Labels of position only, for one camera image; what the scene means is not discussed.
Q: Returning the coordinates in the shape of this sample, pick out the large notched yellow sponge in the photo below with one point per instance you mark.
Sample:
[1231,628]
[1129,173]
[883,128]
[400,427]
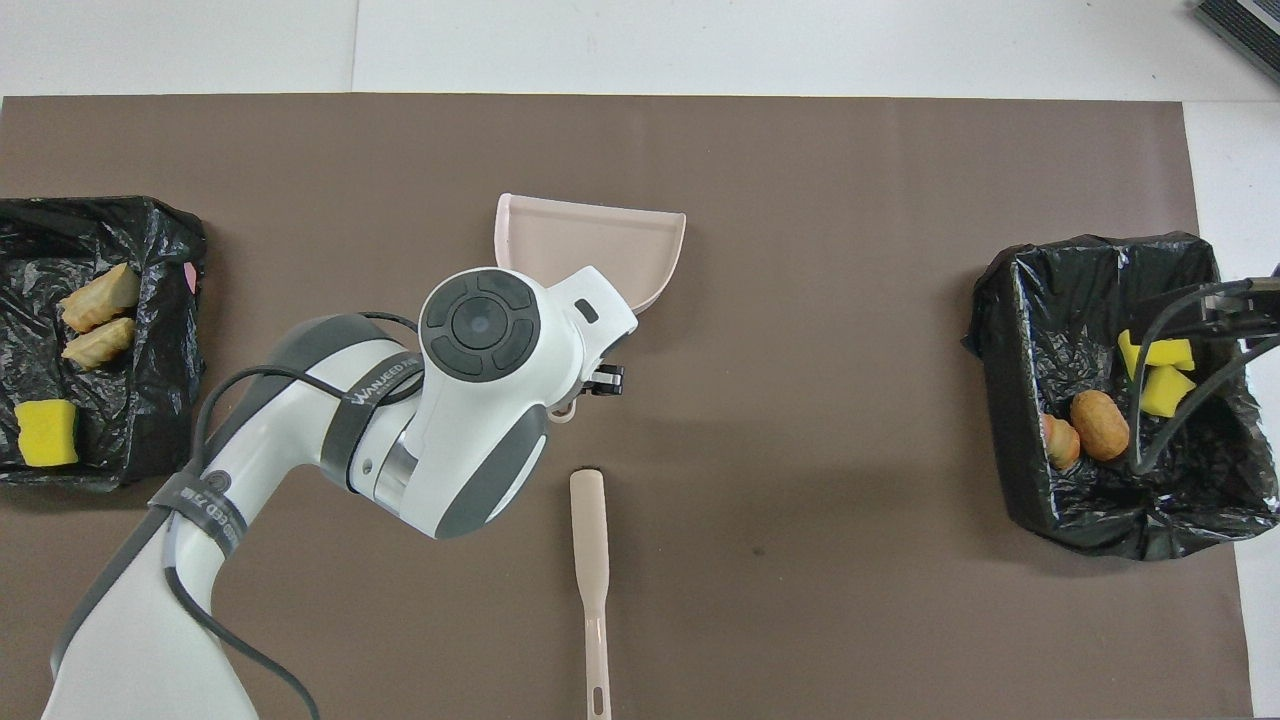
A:
[1172,352]

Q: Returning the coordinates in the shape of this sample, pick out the small yellow sponge wedge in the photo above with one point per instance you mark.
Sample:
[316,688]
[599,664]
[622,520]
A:
[1165,392]

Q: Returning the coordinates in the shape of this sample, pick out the beige plastic dustpan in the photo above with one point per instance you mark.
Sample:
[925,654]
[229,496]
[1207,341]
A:
[600,240]

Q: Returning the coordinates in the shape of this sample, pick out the beige brush with black bristles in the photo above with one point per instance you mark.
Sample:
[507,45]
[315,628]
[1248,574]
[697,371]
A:
[590,540]

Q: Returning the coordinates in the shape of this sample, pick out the brown fried croquette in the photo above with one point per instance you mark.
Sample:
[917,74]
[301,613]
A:
[1100,425]

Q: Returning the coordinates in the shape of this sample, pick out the crusty beige bread piece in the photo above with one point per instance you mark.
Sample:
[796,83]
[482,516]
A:
[1062,445]

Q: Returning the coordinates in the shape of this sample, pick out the rounded beige bread piece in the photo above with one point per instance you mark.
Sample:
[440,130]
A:
[98,343]

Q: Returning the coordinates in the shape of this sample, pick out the beige bread slab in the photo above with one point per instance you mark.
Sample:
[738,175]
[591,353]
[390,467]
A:
[100,298]

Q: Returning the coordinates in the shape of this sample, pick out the yellow sponge chunk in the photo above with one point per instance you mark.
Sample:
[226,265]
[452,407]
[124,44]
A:
[47,433]

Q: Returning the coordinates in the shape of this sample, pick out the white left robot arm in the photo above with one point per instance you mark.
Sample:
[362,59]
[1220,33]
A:
[480,400]

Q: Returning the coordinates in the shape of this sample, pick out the open bin with black bag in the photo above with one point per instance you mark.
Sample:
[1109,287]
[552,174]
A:
[1150,500]

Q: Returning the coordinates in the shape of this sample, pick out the black bag wrapped bin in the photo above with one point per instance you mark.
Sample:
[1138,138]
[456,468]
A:
[150,400]

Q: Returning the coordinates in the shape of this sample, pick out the dark ribbed panel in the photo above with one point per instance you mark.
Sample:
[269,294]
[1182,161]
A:
[1250,25]

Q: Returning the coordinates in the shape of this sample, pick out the brown table mat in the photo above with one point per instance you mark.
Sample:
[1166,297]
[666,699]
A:
[800,600]

